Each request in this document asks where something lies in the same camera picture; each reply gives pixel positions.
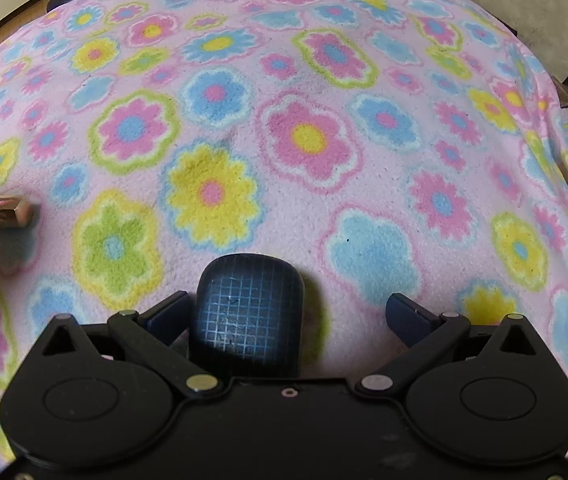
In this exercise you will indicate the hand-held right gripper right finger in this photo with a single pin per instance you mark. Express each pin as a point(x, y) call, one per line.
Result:
point(406, 317)

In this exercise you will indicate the dark blue grid compact case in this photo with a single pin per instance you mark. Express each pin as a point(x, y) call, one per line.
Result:
point(244, 320)

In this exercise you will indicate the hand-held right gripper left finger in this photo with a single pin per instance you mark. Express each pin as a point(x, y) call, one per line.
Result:
point(171, 317)

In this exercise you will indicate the pink floral fleece blanket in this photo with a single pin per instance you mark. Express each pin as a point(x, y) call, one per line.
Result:
point(314, 185)

